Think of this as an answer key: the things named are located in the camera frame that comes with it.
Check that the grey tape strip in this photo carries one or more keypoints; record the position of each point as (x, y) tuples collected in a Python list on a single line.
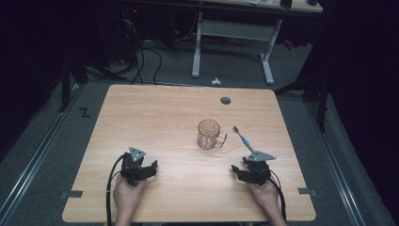
[(307, 191), (72, 194)]

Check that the metal floor rail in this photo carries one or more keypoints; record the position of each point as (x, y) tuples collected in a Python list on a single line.
[(34, 157), (337, 166)]

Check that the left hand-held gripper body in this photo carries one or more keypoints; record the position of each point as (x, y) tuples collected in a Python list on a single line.
[(133, 172)]

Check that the blue toothbrush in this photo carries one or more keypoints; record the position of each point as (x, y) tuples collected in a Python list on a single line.
[(243, 139)]

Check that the clear glass mug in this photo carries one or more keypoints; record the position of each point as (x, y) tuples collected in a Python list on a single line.
[(208, 135)]

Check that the black metal stand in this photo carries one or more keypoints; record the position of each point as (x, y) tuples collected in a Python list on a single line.
[(66, 84), (321, 103)]

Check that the white metal frame desk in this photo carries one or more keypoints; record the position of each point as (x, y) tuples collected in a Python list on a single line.
[(233, 29)]

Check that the small white floor object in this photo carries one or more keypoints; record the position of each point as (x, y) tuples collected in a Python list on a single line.
[(216, 82)]

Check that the person's right hand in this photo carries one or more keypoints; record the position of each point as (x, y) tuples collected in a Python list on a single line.
[(265, 196)]

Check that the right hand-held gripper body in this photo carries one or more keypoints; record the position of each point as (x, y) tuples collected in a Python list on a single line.
[(258, 169)]

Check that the black floor tape mark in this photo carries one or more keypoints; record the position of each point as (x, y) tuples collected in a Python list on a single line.
[(84, 112)]

